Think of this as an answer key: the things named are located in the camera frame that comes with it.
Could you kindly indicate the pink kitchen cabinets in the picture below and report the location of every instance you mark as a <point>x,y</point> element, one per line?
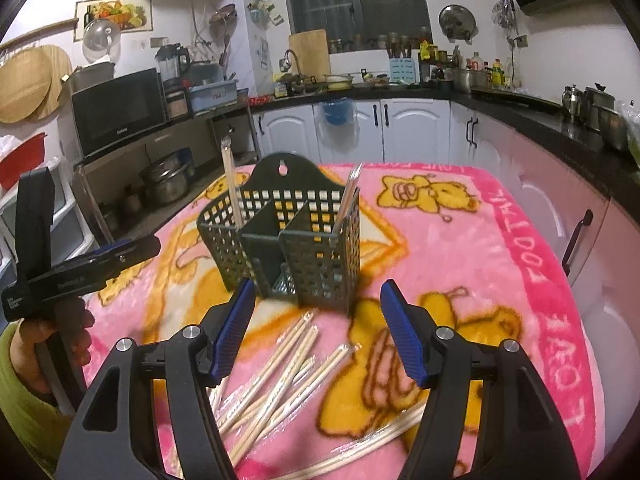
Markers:
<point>550,185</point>

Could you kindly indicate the black countertop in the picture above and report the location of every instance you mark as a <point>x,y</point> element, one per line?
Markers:
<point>550,122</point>

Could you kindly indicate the grey metal shelf table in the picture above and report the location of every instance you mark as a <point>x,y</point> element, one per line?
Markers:
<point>200,135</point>

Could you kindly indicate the large steel pot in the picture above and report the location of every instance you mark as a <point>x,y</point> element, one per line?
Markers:
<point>602,107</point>

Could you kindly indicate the clear bag of greens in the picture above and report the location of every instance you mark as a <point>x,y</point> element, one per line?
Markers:
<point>634,140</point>

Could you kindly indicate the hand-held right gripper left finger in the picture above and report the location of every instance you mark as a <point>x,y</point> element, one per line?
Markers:
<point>232,330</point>

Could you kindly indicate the wall socket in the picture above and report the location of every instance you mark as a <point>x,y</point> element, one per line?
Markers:
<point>522,41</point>
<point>158,42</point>

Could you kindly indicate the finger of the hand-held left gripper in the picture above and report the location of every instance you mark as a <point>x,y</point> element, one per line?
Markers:
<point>80,266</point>
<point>147,243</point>

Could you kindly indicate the pile of chopsticks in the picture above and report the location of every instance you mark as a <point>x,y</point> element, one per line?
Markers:
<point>280,380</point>

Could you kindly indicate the wooden chopsticks pair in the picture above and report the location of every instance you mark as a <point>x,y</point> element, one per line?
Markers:
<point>348,200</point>
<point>231,180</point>

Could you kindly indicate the steel cooking pot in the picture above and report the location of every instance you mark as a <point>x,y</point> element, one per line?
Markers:
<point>470,80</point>

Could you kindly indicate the steel faucet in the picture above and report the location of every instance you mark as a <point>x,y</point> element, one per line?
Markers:
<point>292,60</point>

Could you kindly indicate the steel kettle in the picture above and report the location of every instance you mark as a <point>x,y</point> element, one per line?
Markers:
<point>571,102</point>

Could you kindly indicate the steel pot lid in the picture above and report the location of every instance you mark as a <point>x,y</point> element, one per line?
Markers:
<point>456,21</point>

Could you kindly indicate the person's left hand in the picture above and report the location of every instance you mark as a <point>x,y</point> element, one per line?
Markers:
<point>30,332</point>

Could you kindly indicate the glass baking dish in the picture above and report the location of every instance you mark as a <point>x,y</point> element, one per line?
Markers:
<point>338,82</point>

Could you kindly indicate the round wooden board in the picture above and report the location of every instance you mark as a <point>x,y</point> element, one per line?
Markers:
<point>22,85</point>
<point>61,65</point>

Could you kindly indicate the white kitchen cabinets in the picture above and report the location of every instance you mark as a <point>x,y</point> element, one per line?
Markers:
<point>415,130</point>

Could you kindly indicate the yellow oil bottle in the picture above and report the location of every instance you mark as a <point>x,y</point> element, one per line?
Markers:
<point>497,74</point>

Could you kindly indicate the wooden cutting board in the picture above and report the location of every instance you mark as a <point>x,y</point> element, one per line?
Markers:
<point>310,55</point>

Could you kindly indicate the steel tray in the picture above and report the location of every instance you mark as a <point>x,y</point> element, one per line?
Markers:
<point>90,77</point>

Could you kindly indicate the steel pot with lid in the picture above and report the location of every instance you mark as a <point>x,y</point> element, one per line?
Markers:
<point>165,180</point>

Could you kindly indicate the dark window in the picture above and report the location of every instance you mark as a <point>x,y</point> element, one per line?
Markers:
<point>350,5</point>

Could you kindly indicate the pink bear printed blanket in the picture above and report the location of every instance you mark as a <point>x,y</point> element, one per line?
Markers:
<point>450,260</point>

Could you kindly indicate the blue dish rack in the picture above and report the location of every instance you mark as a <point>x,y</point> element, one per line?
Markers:
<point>212,97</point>

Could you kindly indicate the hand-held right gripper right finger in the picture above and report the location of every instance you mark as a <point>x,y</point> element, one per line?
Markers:
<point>402,335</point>

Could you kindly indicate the glass pot lid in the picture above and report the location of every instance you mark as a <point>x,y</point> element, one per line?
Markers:
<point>100,40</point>

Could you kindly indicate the person's left forearm green sleeve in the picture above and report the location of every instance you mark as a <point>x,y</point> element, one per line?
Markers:
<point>20,410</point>

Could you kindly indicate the blender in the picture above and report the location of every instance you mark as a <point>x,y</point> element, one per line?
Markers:
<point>170,65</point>

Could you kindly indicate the black microwave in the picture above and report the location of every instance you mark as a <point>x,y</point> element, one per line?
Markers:
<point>115,115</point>

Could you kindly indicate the fruit wall poster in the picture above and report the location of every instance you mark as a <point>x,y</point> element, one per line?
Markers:
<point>117,15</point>

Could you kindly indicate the white plastic drawer unit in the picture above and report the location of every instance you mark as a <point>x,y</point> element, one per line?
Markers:
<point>60,220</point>

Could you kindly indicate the dark green utensil holder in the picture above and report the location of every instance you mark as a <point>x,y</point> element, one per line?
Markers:
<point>320,260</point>

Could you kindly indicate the light blue knife block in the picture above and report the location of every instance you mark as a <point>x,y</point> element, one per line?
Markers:
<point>402,71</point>

